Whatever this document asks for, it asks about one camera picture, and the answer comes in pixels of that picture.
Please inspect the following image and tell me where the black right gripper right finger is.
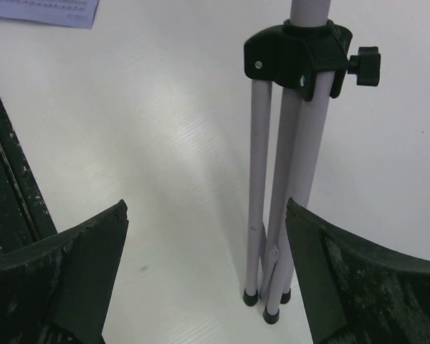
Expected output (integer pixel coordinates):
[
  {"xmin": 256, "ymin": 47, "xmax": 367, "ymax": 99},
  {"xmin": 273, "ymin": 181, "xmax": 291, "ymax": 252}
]
[{"xmin": 286, "ymin": 199, "xmax": 430, "ymax": 343}]

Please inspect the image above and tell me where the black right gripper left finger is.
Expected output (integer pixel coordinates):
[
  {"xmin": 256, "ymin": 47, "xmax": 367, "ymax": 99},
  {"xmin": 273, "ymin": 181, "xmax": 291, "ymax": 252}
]
[{"xmin": 0, "ymin": 201, "xmax": 128, "ymax": 343}]

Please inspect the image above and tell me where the lilac perforated music stand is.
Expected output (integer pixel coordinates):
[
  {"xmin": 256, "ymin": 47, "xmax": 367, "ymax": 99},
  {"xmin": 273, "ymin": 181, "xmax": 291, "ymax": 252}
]
[{"xmin": 243, "ymin": 1, "xmax": 381, "ymax": 324}]

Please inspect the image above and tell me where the lilac sheet music page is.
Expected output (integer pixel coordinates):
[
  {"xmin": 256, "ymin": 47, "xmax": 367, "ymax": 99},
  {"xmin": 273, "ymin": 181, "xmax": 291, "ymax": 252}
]
[{"xmin": 0, "ymin": 0, "xmax": 99, "ymax": 29}]

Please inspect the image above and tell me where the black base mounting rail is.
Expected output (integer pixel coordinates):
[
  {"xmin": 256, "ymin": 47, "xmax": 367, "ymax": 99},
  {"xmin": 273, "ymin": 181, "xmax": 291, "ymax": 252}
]
[{"xmin": 0, "ymin": 98, "xmax": 57, "ymax": 255}]

